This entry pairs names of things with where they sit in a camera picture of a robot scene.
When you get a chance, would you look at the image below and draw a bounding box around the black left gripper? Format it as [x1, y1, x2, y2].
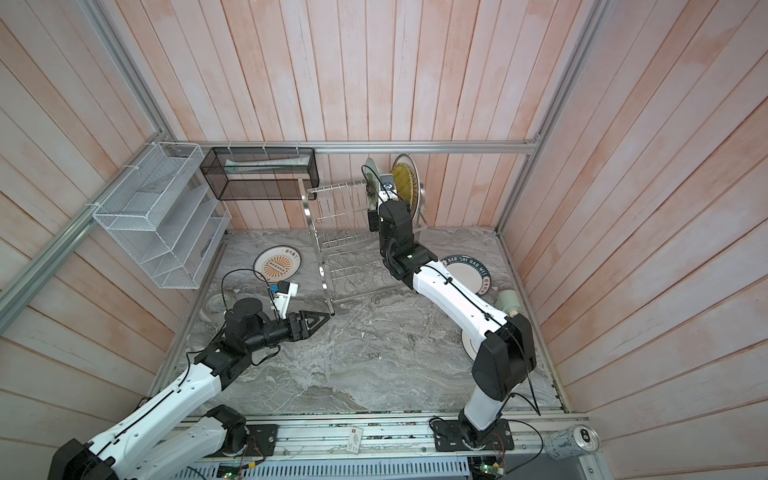
[246, 310, 331, 352]

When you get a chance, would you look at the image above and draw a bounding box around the small orange sunburst plate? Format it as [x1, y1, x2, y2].
[253, 245, 302, 283]

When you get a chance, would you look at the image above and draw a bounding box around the pale green flower plate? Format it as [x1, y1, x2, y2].
[361, 158, 380, 211]

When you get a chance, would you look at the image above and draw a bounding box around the yellow woven plate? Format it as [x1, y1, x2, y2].
[391, 162, 418, 207]

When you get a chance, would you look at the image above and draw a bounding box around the large orange sunburst plate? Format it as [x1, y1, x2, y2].
[390, 154, 422, 222]

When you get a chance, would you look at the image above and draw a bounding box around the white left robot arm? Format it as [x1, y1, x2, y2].
[48, 298, 331, 479]

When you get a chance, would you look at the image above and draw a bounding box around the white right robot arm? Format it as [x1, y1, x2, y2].
[376, 199, 536, 449]

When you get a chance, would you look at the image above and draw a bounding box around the steel two-tier dish rack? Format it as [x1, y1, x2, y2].
[301, 180, 401, 312]

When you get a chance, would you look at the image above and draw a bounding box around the green rim white plate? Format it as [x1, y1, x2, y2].
[442, 254, 492, 296]

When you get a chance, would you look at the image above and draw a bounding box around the pale green cup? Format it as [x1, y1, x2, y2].
[494, 290, 523, 316]

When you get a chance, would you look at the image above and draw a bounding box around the white plate with cloud outline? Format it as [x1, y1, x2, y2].
[461, 329, 482, 361]

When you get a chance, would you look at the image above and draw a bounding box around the silver drink can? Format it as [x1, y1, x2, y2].
[544, 424, 601, 460]

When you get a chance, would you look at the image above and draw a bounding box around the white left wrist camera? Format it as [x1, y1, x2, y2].
[269, 281, 299, 320]

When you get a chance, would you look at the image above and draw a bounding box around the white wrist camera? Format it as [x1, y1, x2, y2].
[269, 281, 299, 320]
[378, 174, 400, 204]

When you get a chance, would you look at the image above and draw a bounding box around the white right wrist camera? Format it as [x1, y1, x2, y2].
[378, 174, 400, 204]

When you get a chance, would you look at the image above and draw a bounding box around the white wire mesh shelf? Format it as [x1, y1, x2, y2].
[94, 142, 231, 290]

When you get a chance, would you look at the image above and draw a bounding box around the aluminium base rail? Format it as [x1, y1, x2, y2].
[175, 409, 612, 479]

